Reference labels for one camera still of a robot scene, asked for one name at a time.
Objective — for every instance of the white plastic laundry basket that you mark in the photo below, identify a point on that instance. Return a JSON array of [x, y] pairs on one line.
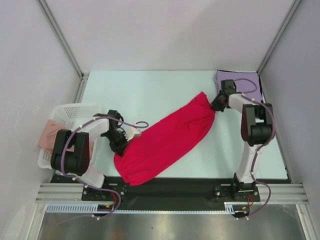
[[71, 116]]

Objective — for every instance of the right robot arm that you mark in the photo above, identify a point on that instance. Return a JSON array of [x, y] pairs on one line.
[[257, 131]]

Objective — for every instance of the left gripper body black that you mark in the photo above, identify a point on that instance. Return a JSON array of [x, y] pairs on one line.
[[117, 140]]

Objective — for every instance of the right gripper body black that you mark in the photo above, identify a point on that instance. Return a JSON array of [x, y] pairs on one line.
[[217, 103]]

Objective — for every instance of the pink t shirt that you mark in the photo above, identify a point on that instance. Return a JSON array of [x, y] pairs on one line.
[[49, 134]]

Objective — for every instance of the left aluminium frame post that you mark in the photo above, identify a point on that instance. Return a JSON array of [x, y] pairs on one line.
[[55, 27]]

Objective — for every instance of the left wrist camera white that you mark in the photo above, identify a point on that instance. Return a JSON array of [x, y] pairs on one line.
[[132, 132]]

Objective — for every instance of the aluminium rail front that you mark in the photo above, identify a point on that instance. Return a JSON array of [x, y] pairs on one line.
[[77, 193]]

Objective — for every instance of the folded purple t shirt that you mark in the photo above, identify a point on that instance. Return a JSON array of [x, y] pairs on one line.
[[246, 82]]

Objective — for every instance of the right aluminium frame post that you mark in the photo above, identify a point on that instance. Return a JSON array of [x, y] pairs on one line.
[[279, 34]]

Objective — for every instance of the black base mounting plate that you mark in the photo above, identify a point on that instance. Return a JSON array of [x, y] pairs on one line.
[[168, 194]]

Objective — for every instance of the white slotted cable duct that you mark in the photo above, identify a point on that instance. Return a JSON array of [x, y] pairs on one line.
[[95, 208]]

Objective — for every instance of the red t shirt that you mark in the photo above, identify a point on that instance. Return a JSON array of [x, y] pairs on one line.
[[165, 142]]

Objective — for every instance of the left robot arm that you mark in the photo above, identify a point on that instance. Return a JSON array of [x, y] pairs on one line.
[[73, 153]]

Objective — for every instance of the aluminium frame post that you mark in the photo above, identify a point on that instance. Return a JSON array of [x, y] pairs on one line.
[[279, 34], [55, 27]]

